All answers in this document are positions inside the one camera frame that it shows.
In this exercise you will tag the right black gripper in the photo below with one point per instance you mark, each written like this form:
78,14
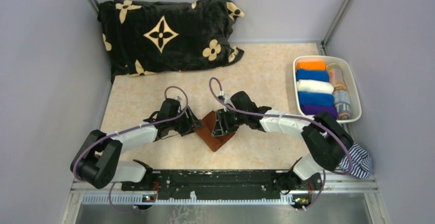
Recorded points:
222,126

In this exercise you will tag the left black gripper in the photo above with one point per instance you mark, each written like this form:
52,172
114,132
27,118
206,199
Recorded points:
191,123

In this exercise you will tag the brown towel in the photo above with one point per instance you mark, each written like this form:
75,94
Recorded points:
205,133

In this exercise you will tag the orange polka dot towel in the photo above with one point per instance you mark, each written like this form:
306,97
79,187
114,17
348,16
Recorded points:
336,77

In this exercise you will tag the orange blue patterned towel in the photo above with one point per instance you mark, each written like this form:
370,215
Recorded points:
342,103

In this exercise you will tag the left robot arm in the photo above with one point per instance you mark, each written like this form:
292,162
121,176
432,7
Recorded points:
98,160

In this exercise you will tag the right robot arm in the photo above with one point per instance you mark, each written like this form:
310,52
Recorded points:
327,142

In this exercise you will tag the blue rolled towel lower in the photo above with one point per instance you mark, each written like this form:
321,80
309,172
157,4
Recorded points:
317,99

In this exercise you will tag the blue rolled towel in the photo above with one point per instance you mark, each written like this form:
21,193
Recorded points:
318,75
317,99

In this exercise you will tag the purple rolled towel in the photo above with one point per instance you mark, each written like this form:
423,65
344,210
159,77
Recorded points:
315,110

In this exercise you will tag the blue rolled towel upper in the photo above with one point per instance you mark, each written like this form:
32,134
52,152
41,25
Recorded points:
318,75

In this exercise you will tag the white rolled towel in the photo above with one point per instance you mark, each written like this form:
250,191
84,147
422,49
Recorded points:
314,86

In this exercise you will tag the black pillow with beige flowers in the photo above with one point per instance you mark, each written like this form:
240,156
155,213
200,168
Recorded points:
145,38

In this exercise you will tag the orange rolled towel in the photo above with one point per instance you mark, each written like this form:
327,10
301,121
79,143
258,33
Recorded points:
311,66

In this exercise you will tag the white plastic bin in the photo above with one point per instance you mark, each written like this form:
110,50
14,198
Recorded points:
348,78

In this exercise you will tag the blue white striped towel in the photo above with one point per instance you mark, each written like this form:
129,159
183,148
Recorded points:
362,166

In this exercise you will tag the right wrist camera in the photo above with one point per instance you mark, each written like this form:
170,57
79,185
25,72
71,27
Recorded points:
225,98

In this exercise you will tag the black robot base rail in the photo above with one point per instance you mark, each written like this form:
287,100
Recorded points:
227,187

